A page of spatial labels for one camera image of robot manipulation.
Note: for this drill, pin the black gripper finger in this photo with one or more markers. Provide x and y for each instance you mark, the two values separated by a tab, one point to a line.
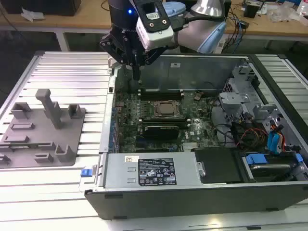
154	53
109	45

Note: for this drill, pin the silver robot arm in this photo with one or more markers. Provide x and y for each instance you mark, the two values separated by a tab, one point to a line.
192	33

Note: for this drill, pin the black RAM slot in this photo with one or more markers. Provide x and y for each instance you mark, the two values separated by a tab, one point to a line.
161	95
166	118
161	89
161	92
189	125
161	98

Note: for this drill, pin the wooden desk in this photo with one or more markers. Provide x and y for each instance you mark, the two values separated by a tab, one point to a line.
72	21

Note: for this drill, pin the silver CPU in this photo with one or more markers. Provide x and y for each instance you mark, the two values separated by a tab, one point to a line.
167	108

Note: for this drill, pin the CPU socket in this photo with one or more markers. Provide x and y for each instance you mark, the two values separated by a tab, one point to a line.
168	116

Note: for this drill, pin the large black box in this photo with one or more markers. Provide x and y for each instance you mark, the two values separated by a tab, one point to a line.
43	7

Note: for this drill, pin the black Nvidia graphics card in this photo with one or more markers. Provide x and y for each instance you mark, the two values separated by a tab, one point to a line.
161	132

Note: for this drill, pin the green Dell motherboard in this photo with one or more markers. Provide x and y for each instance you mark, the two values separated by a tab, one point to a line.
201	120

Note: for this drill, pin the grey metal drive cage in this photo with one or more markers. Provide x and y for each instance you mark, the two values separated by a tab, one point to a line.
240	96

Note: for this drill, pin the silver finned heat sink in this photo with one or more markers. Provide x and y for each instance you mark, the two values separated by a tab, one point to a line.
196	145

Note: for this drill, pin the small black device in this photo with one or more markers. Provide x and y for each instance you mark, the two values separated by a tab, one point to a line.
250	10

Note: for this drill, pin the grey parts rack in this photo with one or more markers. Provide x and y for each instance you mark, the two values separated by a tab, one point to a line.
43	134

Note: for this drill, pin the silver power supply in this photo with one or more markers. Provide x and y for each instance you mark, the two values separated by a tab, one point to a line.
120	173

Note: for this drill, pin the black plastic shroud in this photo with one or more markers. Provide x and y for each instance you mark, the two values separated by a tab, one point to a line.
216	166

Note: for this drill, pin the blue case latch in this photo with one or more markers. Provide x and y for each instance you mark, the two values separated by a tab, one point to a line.
86	172

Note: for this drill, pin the hard disk in blue carrier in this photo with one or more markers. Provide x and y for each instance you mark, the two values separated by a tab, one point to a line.
256	160

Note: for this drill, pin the black open PC case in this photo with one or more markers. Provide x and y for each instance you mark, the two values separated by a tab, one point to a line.
192	204

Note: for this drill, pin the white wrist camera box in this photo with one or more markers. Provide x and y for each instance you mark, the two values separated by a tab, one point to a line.
154	31

